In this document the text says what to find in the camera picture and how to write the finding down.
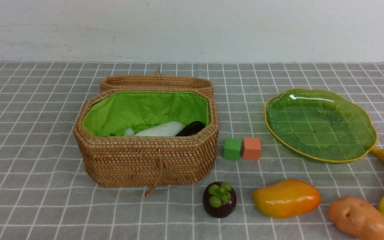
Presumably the brown potato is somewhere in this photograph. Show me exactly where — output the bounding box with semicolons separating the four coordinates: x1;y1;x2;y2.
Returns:
328;196;384;240

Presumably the woven wicker basket green lining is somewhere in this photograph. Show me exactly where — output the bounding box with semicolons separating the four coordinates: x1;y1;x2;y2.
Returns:
73;89;219;196

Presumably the woven wicker basket lid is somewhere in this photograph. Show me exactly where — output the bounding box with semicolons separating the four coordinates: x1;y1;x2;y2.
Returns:
99;67;214;99

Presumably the green glass leaf plate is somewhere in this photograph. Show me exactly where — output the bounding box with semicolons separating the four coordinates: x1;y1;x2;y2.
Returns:
264;88;378;164

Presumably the green foam cube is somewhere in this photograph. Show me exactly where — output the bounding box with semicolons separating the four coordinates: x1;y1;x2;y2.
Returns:
222;138;242;161

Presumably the dark purple mangosteen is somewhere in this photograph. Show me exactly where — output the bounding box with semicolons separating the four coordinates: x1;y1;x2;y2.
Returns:
202;181;237;219

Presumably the purple eggplant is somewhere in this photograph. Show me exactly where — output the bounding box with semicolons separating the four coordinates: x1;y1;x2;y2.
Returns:
176;121;206;137

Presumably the orange yellow mango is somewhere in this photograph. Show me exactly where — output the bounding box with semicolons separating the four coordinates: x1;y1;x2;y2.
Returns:
253;179;321;219

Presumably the orange foam cube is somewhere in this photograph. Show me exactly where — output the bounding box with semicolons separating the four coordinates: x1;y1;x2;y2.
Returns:
242;138;262;161

